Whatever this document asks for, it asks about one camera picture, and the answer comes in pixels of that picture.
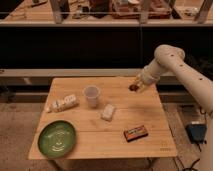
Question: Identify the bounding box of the wooden table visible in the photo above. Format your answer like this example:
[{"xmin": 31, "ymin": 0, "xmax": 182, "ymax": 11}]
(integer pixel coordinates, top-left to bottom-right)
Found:
[{"xmin": 37, "ymin": 77, "xmax": 177, "ymax": 160}]

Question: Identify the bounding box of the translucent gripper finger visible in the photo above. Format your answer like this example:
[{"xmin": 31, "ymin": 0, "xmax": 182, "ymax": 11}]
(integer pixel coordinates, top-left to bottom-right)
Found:
[{"xmin": 133, "ymin": 77, "xmax": 147, "ymax": 93}]

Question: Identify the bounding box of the background shelf rack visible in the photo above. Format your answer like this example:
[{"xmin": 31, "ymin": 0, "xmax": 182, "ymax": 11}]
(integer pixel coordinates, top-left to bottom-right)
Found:
[{"xmin": 0, "ymin": 0, "xmax": 213, "ymax": 27}]

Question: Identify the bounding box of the blue floor device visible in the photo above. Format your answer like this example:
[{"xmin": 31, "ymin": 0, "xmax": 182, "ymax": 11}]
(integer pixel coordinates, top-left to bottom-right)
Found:
[{"xmin": 185, "ymin": 124, "xmax": 207, "ymax": 143}]

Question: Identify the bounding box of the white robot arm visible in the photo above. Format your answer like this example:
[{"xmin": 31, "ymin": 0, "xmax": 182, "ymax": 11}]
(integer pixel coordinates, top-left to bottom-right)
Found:
[{"xmin": 133, "ymin": 44, "xmax": 213, "ymax": 171}]

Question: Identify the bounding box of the orange brown snack box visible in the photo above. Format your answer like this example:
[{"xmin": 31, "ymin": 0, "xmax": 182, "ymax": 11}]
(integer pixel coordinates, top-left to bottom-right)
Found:
[{"xmin": 123, "ymin": 125, "xmax": 149, "ymax": 142}]

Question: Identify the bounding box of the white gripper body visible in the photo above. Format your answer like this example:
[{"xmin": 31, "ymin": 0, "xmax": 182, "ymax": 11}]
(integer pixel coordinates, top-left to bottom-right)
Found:
[{"xmin": 137, "ymin": 66, "xmax": 160, "ymax": 86}]

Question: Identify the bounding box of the dark red pepper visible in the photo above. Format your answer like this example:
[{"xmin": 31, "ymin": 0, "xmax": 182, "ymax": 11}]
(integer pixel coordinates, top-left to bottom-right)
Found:
[{"xmin": 129, "ymin": 84, "xmax": 139, "ymax": 92}]

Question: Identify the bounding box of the white plastic bottle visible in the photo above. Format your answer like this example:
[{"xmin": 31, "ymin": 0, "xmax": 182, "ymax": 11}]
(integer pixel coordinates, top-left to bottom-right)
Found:
[{"xmin": 45, "ymin": 94, "xmax": 79, "ymax": 113}]

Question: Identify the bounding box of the white sponge block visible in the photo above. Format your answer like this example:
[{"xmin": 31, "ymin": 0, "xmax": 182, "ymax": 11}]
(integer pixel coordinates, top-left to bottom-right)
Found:
[{"xmin": 101, "ymin": 104, "xmax": 116, "ymax": 121}]

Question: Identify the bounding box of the green round plate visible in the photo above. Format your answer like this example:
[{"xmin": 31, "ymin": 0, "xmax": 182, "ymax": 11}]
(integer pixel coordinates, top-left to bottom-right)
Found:
[{"xmin": 37, "ymin": 120, "xmax": 77, "ymax": 159}]

